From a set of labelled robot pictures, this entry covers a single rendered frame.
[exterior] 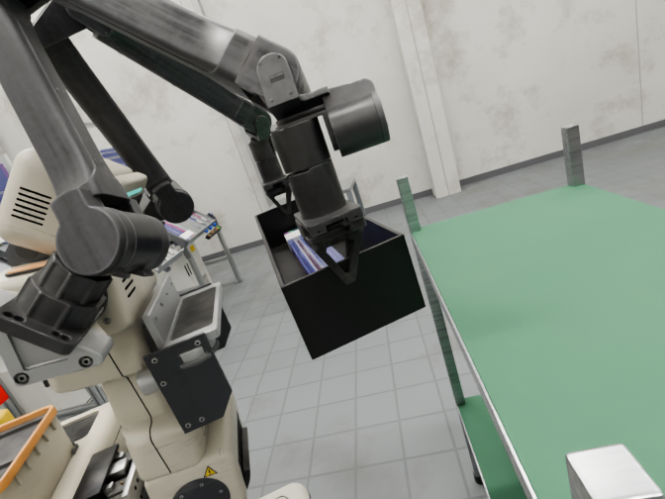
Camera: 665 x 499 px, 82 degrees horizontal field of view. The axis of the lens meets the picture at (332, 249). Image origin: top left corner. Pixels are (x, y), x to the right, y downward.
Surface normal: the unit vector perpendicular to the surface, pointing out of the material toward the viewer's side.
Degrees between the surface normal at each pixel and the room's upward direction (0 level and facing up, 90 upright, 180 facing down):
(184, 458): 90
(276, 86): 69
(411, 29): 90
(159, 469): 90
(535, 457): 0
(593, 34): 90
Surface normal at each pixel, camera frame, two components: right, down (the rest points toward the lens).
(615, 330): -0.31, -0.90
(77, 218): -0.12, -0.01
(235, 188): -0.06, 0.34
